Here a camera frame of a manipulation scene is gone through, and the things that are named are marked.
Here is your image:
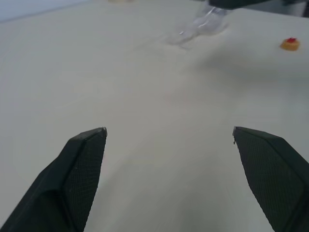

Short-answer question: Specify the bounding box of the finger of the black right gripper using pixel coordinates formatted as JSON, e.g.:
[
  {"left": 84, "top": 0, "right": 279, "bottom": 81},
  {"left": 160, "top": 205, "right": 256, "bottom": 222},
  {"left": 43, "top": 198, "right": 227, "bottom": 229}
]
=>
[{"left": 209, "top": 0, "right": 269, "bottom": 10}]

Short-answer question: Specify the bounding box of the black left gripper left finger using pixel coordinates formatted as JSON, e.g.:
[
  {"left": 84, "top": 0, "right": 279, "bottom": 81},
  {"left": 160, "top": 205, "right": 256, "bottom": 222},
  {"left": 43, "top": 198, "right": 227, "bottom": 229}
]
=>
[{"left": 0, "top": 127, "right": 108, "bottom": 232}]

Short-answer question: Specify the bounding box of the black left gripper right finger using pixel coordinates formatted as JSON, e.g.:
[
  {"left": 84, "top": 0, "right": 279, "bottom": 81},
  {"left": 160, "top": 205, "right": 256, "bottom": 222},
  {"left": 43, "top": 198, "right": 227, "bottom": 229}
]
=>
[{"left": 232, "top": 126, "right": 309, "bottom": 232}]

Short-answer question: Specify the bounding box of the orange cap with red top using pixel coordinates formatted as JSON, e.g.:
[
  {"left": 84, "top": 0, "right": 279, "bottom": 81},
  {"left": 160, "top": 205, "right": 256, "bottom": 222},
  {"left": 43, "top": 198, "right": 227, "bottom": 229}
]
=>
[{"left": 280, "top": 37, "right": 301, "bottom": 52}]

